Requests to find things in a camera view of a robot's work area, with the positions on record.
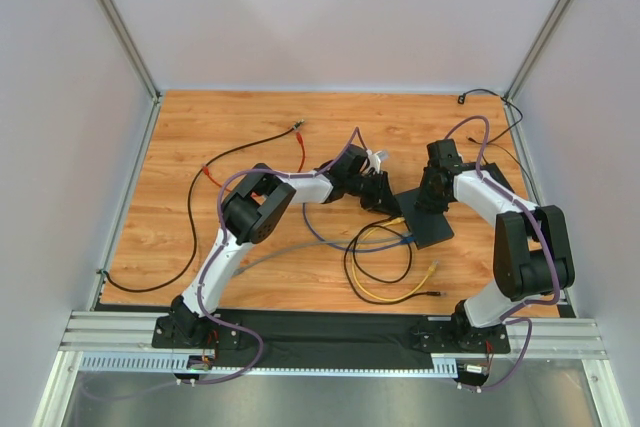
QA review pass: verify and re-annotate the thin black power cord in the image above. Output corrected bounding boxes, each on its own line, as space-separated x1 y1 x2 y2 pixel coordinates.
456 88 525 165

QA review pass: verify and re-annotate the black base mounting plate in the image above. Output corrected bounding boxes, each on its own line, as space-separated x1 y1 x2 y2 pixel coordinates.
151 309 511 354

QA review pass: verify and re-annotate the aluminium front rail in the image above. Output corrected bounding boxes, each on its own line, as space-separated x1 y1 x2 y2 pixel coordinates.
60 311 608 360

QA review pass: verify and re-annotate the yellow ethernet cable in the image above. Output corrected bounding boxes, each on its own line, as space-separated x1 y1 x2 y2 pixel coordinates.
351 216 441 303

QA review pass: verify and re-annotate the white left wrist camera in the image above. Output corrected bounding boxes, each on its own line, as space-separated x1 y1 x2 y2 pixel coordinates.
366 149 389 172

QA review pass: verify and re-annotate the black network switch box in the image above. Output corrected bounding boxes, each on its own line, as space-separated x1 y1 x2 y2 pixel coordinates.
395 189 454 250

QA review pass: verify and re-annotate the long black cable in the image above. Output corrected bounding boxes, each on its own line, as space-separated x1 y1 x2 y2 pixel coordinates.
97 119 307 294

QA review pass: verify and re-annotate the black power adapter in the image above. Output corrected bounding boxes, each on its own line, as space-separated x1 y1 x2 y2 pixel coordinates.
480 162 513 192

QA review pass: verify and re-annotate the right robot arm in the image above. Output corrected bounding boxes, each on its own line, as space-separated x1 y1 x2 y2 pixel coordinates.
414 139 575 338

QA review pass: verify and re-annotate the grey ethernet cable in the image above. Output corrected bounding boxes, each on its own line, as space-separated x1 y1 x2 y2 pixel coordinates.
234 236 406 277

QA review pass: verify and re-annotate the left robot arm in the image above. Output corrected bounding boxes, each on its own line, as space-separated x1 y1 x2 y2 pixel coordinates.
155 144 401 346

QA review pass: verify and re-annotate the short black looped cable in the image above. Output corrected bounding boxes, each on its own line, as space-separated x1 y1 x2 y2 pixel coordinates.
342 216 447 305

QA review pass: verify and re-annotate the red ethernet cable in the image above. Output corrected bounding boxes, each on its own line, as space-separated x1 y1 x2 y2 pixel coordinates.
200 130 307 189

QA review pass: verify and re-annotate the slotted grey cable duct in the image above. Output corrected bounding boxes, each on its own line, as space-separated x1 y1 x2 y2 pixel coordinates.
79 352 459 376

